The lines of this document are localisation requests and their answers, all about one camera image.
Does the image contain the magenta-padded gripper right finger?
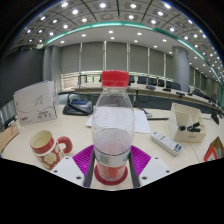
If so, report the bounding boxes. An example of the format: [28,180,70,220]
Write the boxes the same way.
[128,144,173,189]

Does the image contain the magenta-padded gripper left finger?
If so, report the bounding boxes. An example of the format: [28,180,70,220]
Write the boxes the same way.
[50,143,98,189]

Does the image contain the clear red-capped water bottle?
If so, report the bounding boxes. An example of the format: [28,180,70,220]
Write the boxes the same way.
[91,69,136,184]

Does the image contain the white remote control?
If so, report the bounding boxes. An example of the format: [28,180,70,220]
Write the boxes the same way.
[150,130,184,157]

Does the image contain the red floral ceramic mug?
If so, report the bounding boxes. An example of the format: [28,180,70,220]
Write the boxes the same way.
[28,129,74,171]

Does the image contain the black binder clips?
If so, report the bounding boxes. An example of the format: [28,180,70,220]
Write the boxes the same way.
[178,121,202,133]

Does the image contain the black desk phone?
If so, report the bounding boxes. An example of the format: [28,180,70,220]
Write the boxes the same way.
[62,93,94,117]

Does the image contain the beige desk organizer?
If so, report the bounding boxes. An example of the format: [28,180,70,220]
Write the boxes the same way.
[167,102,208,144]

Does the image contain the open cardboard box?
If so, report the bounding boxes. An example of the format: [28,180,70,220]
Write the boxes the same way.
[203,135,224,163]

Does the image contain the brown cardboard sheet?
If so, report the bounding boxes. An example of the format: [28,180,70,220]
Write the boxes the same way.
[0,121,20,154]

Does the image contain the white copy paper box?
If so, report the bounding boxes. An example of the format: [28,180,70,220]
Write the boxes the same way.
[12,79,60,127]

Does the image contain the small black device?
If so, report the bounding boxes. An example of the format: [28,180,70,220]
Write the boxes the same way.
[1,114,17,129]

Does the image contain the black handheld device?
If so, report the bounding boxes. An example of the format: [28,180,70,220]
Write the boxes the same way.
[210,111,221,125]

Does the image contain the ceiling lights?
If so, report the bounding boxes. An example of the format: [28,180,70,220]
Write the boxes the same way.
[16,0,224,78]

